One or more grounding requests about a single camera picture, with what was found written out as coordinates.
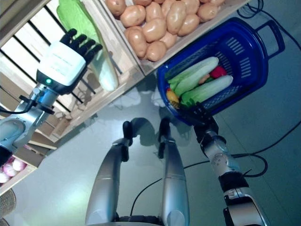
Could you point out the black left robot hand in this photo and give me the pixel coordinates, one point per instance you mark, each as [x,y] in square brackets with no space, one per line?
[63,63]

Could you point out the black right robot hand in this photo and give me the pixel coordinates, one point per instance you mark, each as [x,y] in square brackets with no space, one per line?
[204,122]

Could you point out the napa cabbage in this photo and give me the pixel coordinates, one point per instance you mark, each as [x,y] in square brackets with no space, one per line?
[209,90]
[197,71]
[103,70]

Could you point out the blue plastic shopping basket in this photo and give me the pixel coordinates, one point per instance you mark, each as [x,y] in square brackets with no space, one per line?
[254,47]

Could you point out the black right robot foot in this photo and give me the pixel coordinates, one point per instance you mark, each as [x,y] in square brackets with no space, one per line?
[164,129]

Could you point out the black robot foot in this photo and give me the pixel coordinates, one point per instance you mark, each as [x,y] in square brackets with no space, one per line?
[127,131]
[164,129]

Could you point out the yellow bell pepper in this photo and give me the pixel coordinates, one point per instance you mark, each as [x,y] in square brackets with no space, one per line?
[173,96]

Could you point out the brown potato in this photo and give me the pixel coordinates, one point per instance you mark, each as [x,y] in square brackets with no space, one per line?
[204,78]
[156,51]
[137,43]
[176,17]
[133,16]

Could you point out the red bell pepper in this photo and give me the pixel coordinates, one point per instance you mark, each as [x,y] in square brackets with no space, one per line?
[218,72]

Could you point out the silver right robot leg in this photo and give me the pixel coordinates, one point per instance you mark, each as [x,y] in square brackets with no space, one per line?
[175,186]

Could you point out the black left robot foot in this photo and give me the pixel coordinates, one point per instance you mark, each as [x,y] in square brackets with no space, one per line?
[127,131]

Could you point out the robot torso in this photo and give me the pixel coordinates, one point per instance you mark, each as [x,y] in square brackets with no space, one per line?
[127,221]

